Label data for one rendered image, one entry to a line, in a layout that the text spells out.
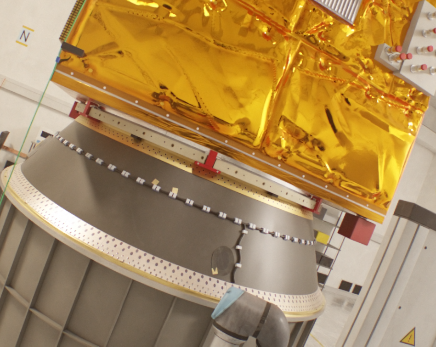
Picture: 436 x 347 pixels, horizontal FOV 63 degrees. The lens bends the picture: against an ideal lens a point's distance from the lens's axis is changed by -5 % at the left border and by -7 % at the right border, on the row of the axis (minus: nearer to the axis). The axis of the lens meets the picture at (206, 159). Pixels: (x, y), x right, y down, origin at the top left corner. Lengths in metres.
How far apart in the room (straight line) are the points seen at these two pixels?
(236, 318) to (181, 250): 0.57
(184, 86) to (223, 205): 0.57
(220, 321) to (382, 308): 0.46
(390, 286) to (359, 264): 9.02
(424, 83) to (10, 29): 6.58
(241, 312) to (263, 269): 0.69
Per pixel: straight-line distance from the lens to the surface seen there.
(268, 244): 1.87
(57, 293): 1.79
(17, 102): 7.32
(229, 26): 1.86
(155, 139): 1.78
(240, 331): 1.18
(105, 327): 1.73
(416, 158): 10.56
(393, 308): 1.07
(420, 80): 2.41
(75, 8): 1.89
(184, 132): 1.79
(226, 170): 1.76
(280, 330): 1.19
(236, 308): 1.17
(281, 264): 1.93
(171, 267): 1.62
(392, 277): 1.03
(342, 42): 2.14
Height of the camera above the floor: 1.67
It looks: 1 degrees up
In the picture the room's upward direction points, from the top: 23 degrees clockwise
